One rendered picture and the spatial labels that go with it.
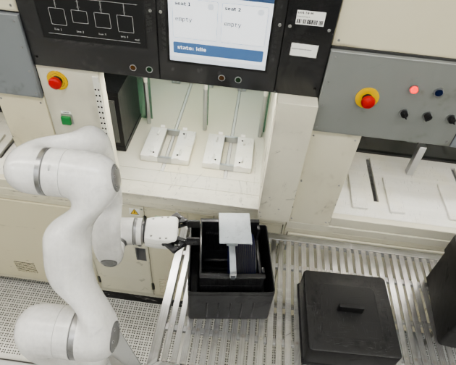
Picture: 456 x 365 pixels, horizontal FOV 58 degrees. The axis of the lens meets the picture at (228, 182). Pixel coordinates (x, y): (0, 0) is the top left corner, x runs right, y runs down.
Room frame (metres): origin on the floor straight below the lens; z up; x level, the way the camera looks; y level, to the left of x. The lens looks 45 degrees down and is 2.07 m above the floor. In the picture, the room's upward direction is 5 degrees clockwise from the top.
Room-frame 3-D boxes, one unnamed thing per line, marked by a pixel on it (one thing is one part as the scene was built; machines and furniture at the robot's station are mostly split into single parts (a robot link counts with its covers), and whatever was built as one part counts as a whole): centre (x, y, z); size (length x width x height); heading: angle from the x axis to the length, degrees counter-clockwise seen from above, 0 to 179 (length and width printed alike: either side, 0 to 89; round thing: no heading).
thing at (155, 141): (1.40, 0.28, 0.89); 0.22 x 0.21 x 0.04; 177
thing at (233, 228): (0.80, -0.03, 0.93); 0.24 x 0.20 x 0.32; 5
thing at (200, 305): (0.80, -0.03, 0.85); 0.28 x 0.28 x 0.17; 5
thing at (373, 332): (0.68, -0.43, 0.83); 0.29 x 0.29 x 0.13; 89
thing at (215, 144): (1.39, 0.01, 0.89); 0.22 x 0.21 x 0.04; 177
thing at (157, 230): (0.78, 0.20, 1.06); 0.11 x 0.10 x 0.07; 95
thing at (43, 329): (0.41, 0.37, 1.07); 0.19 x 0.12 x 0.24; 90
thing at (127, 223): (0.76, 0.34, 1.06); 0.13 x 0.09 x 0.08; 95
